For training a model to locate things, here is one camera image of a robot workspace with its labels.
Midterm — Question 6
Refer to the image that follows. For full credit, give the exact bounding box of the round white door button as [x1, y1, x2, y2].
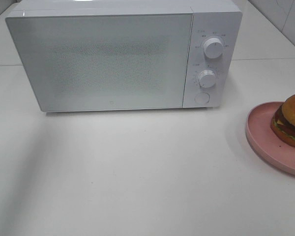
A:
[195, 92, 210, 104]

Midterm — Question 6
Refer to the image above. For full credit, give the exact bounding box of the white timer knob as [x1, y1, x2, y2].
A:
[198, 69, 217, 88]

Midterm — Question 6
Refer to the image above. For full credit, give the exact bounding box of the white microwave door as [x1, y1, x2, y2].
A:
[6, 14, 192, 112]

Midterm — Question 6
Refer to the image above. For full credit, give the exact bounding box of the burger with lettuce and cheese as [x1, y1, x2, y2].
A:
[270, 94, 295, 147]

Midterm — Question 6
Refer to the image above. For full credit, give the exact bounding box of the pink round plate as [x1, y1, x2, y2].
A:
[245, 101, 295, 176]

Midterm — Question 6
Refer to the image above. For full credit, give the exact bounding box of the upper white power knob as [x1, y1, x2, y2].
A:
[203, 36, 224, 59]

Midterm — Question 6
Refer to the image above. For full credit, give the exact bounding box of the white microwave oven body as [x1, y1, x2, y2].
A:
[6, 0, 242, 111]

